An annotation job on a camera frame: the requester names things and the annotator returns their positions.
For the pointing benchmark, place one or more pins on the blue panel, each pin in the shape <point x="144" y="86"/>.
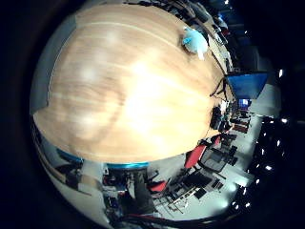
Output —
<point x="247" y="84"/>

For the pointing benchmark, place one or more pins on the light blue cloth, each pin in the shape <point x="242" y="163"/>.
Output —
<point x="193" y="40"/>

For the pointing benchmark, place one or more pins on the lit computer screen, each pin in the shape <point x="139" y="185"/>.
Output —
<point x="244" y="102"/>

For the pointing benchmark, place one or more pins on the red office chair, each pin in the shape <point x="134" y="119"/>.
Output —
<point x="194" y="156"/>
<point x="158" y="186"/>

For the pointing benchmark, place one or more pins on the black office chair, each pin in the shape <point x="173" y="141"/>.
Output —
<point x="218" y="158"/>

